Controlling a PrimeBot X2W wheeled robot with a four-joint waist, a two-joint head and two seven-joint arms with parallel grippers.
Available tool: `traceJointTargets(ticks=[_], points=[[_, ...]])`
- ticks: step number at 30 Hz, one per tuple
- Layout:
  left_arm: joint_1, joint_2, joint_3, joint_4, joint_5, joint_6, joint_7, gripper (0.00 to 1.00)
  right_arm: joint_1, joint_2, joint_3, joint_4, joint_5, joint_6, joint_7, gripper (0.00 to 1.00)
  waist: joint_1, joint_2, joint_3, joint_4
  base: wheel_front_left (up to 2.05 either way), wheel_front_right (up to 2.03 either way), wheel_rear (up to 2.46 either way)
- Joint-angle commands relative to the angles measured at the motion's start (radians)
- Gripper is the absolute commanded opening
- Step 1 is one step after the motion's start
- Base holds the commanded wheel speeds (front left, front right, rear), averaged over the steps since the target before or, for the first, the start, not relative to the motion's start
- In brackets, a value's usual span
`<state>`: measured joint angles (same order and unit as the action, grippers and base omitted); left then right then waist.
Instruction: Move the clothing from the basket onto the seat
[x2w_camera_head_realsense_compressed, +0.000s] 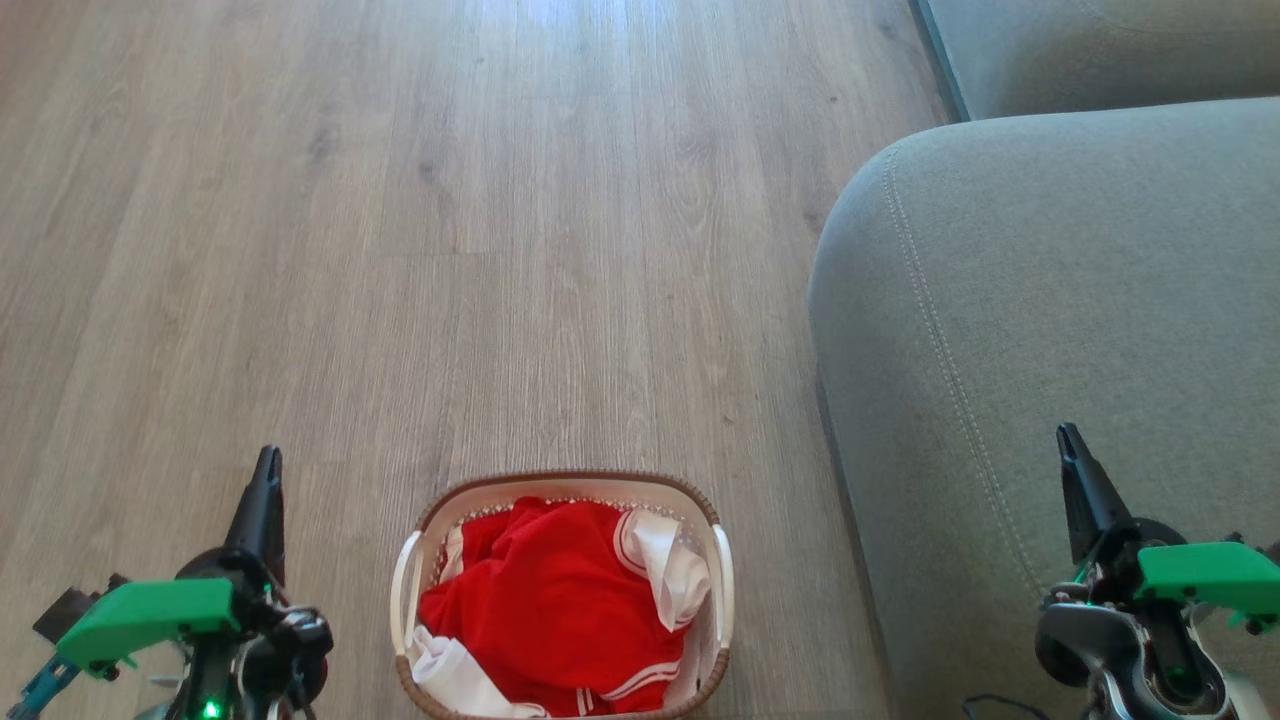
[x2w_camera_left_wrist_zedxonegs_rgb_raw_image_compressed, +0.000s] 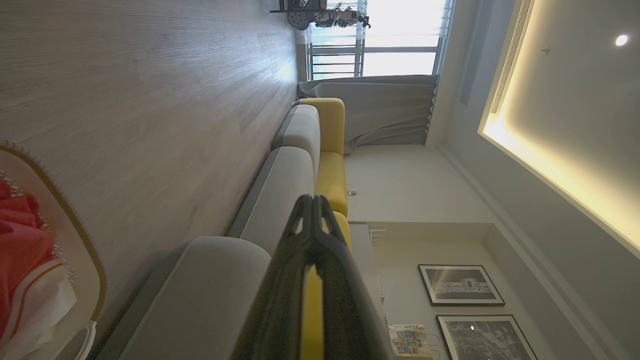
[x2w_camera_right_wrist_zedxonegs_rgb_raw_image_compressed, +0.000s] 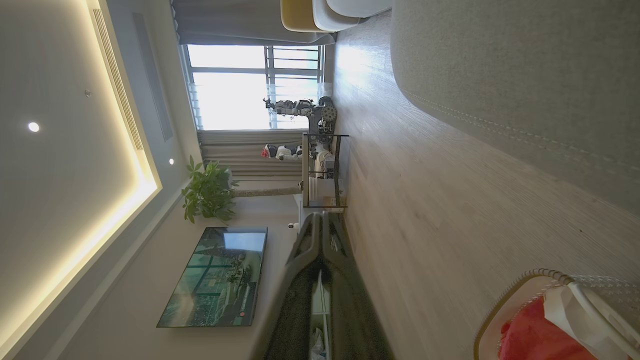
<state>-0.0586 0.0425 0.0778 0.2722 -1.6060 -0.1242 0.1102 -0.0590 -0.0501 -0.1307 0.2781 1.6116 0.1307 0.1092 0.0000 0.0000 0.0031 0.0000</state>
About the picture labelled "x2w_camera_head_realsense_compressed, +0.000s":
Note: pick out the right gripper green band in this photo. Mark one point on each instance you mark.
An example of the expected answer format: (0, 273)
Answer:
(1200, 575)

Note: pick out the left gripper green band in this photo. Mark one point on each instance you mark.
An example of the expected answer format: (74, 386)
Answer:
(150, 615)

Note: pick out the grey fabric sofa seat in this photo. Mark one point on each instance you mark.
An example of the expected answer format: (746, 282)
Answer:
(1100, 50)

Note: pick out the white cloth garment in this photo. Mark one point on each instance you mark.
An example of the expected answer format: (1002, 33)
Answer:
(672, 570)
(455, 675)

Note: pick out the red garment with white stripes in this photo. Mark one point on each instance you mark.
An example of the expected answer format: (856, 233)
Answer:
(550, 600)

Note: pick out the white perforated laundry basket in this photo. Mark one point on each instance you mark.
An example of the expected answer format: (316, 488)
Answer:
(722, 580)

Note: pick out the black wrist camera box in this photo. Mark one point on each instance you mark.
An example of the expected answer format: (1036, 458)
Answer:
(72, 612)

